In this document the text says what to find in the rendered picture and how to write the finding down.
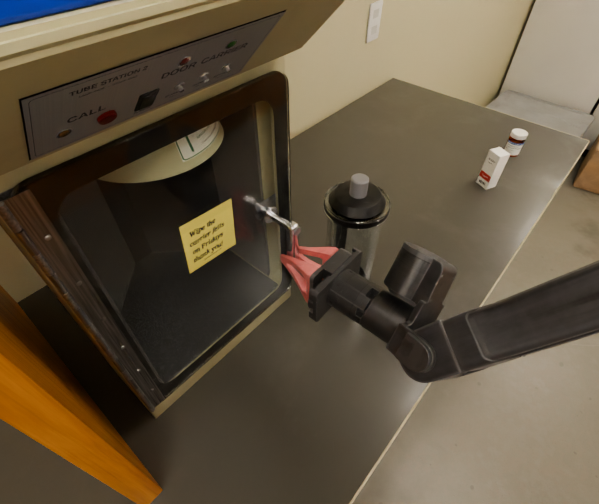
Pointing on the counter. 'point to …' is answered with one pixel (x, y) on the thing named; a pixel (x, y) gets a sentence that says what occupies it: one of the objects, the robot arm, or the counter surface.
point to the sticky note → (208, 235)
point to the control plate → (77, 92)
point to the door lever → (286, 231)
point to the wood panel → (39, 388)
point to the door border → (34, 232)
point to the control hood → (96, 59)
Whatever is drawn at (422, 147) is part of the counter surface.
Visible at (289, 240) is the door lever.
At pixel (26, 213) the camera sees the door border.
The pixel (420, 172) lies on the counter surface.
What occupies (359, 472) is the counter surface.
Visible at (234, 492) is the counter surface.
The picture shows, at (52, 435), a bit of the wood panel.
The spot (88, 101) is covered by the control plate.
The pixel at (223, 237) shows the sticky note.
